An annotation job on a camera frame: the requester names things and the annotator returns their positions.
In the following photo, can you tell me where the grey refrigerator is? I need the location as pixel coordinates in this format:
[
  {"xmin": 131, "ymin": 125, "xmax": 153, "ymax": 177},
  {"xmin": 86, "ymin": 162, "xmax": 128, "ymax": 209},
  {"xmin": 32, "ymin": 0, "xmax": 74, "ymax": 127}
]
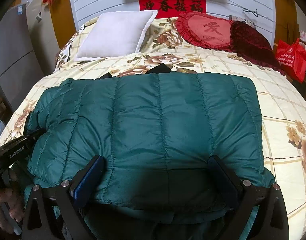
[{"xmin": 0, "ymin": 1, "xmax": 46, "ymax": 110}]

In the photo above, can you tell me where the person's left hand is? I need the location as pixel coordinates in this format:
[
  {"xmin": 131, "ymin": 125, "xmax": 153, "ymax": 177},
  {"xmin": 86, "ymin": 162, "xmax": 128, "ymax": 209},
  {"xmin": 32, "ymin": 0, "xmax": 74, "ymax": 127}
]
[{"xmin": 0, "ymin": 179, "xmax": 25, "ymax": 236}]

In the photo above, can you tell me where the red shopping bag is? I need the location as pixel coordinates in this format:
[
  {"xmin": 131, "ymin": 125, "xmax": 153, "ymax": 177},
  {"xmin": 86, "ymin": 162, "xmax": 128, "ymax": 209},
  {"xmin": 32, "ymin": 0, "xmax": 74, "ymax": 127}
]
[{"xmin": 275, "ymin": 38, "xmax": 306, "ymax": 83}]

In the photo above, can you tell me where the bed with floral checked sheet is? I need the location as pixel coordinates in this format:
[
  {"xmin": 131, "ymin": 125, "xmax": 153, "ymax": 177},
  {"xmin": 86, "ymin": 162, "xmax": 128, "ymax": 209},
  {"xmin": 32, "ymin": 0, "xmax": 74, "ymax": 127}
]
[{"xmin": 0, "ymin": 16, "xmax": 306, "ymax": 240}]

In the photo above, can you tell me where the black wall cable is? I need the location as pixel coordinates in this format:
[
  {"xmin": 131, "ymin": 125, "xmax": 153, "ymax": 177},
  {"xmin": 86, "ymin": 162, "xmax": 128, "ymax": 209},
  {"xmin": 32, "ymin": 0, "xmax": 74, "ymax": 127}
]
[{"xmin": 243, "ymin": 7, "xmax": 259, "ymax": 17}]

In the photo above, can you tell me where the dark red velvet pillow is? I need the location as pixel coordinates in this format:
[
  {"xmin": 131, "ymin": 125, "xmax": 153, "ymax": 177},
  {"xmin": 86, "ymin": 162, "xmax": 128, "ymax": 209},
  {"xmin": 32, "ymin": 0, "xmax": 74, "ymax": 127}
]
[{"xmin": 229, "ymin": 21, "xmax": 285, "ymax": 75}]

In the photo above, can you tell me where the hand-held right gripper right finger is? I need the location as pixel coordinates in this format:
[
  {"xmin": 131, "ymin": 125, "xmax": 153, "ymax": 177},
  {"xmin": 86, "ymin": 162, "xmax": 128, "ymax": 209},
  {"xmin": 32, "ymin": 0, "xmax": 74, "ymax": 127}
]
[{"xmin": 207, "ymin": 155, "xmax": 290, "ymax": 240}]

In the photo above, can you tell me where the red heart-shaped pillow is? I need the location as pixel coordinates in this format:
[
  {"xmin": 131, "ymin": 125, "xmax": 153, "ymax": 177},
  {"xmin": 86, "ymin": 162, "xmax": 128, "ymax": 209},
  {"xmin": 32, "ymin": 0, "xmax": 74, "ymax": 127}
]
[{"xmin": 175, "ymin": 11, "xmax": 239, "ymax": 50}]

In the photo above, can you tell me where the red wall banner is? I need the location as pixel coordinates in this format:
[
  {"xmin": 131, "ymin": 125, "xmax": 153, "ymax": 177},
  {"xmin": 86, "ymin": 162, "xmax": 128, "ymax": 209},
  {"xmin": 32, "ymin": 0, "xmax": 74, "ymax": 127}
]
[{"xmin": 139, "ymin": 0, "xmax": 206, "ymax": 13}]

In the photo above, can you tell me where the green quilted puffer jacket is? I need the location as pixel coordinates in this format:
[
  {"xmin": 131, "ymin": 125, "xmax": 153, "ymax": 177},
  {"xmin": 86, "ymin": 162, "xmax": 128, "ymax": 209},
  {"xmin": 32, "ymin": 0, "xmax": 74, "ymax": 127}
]
[{"xmin": 17, "ymin": 64, "xmax": 277, "ymax": 240}]

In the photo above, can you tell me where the white square pillow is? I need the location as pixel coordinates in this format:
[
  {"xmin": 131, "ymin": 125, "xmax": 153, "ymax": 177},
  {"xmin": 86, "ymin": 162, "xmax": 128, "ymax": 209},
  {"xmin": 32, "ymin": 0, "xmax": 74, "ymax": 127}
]
[{"xmin": 73, "ymin": 10, "xmax": 159, "ymax": 62}]

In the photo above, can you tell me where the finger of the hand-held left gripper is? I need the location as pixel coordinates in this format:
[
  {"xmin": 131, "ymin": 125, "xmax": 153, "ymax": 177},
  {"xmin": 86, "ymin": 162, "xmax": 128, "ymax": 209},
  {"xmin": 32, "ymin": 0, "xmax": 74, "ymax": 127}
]
[{"xmin": 24, "ymin": 129, "xmax": 48, "ymax": 147}]

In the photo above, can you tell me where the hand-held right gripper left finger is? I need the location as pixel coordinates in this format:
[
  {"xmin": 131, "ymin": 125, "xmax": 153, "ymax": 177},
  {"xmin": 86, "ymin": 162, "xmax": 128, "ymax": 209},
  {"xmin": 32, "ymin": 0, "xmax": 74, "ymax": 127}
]
[{"xmin": 21, "ymin": 155, "xmax": 107, "ymax": 240}]

